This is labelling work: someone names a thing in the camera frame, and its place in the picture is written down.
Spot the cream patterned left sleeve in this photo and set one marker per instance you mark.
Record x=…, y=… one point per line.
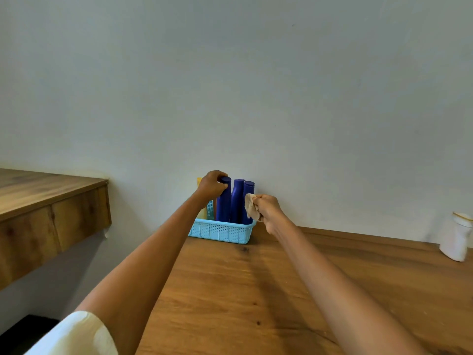
x=74, y=336

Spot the person's left hand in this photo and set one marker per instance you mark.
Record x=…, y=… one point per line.
x=210, y=188

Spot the person's left forearm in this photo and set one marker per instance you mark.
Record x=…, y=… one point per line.
x=136, y=280

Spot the wide dark blue bottle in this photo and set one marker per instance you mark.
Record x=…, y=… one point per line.
x=224, y=205

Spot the light blue plastic basket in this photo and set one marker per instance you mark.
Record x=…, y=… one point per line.
x=221, y=231

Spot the wooden side desk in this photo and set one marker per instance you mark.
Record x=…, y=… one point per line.
x=40, y=218

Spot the person's right forearm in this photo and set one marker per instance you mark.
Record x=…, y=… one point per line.
x=347, y=292

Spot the wooden table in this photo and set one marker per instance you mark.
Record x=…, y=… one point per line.
x=258, y=299

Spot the white wipe cloth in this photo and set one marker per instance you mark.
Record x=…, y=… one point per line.
x=250, y=205

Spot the beige bottle with white cap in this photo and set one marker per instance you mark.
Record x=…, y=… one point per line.
x=202, y=214

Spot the person's right hand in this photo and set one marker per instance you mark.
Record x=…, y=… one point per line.
x=269, y=212

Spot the slim dark blue bottle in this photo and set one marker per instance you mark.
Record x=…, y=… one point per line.
x=236, y=199
x=248, y=187

